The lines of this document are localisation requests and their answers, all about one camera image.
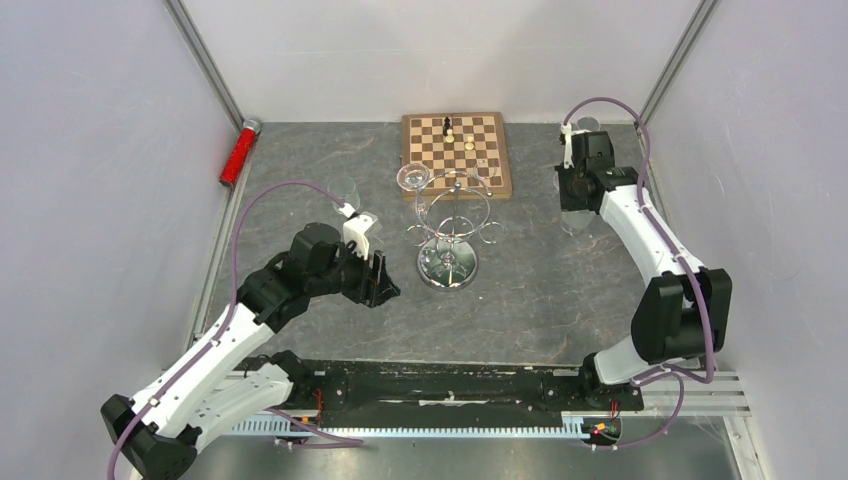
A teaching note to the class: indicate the chrome wine glass rack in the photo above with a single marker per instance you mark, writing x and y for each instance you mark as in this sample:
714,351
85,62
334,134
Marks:
446,259

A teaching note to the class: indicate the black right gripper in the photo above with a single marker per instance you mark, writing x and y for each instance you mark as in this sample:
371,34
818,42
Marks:
568,202

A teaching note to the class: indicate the wooden chessboard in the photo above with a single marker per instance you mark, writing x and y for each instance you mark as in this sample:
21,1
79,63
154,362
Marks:
422,141

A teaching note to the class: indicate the red cylindrical can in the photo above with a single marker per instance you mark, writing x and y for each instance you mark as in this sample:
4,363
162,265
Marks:
237,159

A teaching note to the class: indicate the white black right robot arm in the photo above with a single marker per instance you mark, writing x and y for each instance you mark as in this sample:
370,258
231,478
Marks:
681,320

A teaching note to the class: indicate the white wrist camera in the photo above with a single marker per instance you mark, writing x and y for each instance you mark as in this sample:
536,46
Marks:
357,230
566,134

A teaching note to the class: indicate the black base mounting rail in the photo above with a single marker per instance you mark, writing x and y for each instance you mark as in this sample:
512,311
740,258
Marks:
396,395

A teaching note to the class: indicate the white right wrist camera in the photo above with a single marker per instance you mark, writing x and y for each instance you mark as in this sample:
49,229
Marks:
566,134

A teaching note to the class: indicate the white slotted cable duct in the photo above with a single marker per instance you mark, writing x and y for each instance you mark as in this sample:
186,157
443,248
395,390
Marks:
269,425

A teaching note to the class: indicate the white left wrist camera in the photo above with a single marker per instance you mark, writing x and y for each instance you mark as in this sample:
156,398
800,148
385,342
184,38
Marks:
357,230

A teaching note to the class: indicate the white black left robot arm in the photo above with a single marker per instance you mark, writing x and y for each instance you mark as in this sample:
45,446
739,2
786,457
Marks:
161,429

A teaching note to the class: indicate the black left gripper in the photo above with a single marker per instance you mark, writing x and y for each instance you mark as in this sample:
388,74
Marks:
372,281

